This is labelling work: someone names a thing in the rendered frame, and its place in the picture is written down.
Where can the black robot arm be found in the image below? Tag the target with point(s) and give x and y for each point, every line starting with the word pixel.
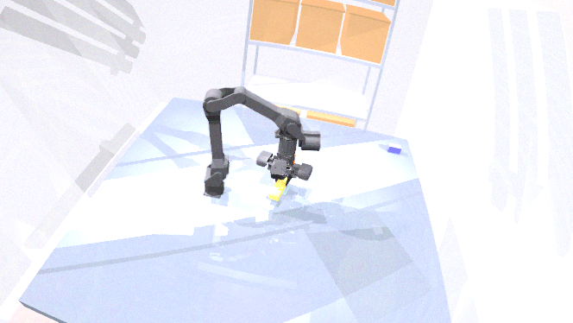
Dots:
pixel 290 130

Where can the yellow bar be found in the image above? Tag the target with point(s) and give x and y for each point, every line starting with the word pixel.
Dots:
pixel 278 189

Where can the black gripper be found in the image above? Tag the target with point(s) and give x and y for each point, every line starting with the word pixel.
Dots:
pixel 303 171

